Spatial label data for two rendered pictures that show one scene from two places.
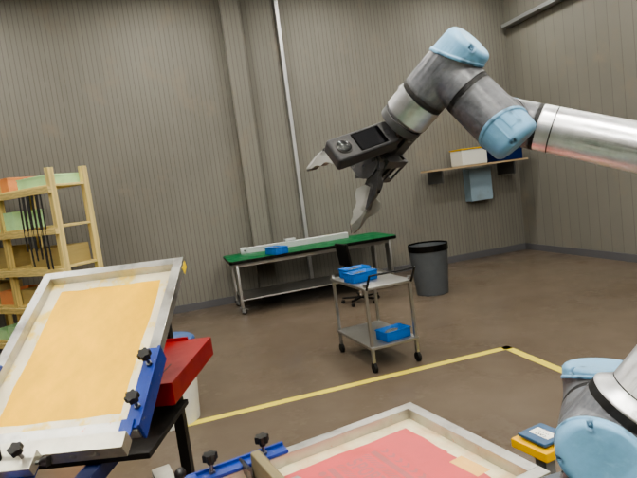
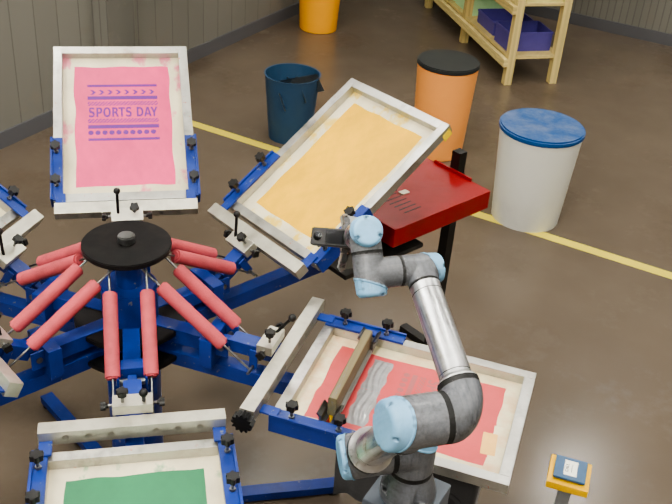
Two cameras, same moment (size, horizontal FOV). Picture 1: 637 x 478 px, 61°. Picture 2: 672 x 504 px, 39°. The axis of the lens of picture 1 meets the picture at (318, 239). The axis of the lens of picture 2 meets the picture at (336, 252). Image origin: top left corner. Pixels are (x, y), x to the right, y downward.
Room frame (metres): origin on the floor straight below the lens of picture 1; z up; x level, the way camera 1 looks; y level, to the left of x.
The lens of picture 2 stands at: (-0.63, -1.49, 3.06)
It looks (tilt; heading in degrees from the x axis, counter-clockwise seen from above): 32 degrees down; 43
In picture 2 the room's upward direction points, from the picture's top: 5 degrees clockwise
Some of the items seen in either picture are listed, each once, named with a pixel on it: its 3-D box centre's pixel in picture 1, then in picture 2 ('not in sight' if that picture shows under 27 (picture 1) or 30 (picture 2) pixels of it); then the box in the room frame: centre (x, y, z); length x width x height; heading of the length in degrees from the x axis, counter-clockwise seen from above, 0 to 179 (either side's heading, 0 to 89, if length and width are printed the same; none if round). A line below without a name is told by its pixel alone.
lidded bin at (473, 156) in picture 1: (468, 156); not in sight; (9.70, -2.85, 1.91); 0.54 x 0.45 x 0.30; 106
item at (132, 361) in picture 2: not in sight; (130, 319); (0.90, 0.92, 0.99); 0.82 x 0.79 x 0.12; 117
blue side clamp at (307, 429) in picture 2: not in sight; (314, 430); (1.02, 0.07, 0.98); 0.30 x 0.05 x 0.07; 117
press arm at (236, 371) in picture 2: not in sight; (287, 384); (1.18, 0.37, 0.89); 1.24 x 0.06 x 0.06; 117
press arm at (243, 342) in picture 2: not in sight; (255, 346); (1.12, 0.48, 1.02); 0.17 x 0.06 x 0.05; 117
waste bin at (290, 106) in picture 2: not in sight; (294, 103); (3.92, 3.27, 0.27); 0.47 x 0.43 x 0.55; 117
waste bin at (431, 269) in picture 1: (429, 267); not in sight; (7.73, -1.55, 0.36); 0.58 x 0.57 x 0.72; 15
